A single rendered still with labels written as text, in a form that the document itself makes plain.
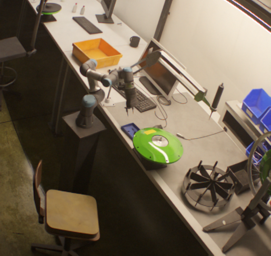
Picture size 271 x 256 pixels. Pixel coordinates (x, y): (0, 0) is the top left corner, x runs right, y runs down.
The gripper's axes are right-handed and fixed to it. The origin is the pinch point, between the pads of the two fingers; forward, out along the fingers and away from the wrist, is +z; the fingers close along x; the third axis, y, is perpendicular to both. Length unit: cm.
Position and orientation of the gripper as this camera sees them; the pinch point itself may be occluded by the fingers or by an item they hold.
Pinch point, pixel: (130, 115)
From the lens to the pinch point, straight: 285.4
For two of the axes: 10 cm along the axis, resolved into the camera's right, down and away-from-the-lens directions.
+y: 7.6, 1.4, -6.3
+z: 1.2, 9.3, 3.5
